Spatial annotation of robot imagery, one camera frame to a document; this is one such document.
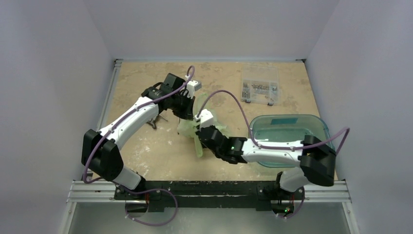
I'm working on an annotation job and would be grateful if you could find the light green plastic bag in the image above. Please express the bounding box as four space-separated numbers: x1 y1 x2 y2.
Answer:
177 93 230 158

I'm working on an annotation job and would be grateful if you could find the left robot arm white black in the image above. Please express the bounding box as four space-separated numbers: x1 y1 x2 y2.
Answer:
81 73 202 199

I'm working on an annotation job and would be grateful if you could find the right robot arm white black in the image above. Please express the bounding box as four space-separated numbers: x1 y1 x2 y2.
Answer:
196 126 337 198

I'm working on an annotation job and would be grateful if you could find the grey metal tool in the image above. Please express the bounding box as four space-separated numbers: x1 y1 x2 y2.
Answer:
146 115 168 130

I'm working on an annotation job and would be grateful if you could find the teal plastic container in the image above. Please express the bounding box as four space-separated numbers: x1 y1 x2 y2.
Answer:
248 114 336 168

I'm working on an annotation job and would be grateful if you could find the clear screw organizer box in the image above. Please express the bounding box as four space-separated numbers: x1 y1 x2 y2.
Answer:
241 64 280 106

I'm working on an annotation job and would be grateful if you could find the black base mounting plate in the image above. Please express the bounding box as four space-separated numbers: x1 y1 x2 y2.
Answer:
114 180 305 213

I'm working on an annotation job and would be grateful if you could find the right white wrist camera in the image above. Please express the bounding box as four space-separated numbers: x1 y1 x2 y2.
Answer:
194 109 215 129

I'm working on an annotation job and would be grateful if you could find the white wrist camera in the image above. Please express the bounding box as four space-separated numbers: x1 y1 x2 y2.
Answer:
183 79 202 98
194 109 215 129

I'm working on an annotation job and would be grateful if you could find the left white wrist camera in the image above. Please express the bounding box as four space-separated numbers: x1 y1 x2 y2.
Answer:
183 79 202 98

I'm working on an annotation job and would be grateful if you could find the aluminium frame rail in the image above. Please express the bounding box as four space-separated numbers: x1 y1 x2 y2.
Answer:
66 59 352 204

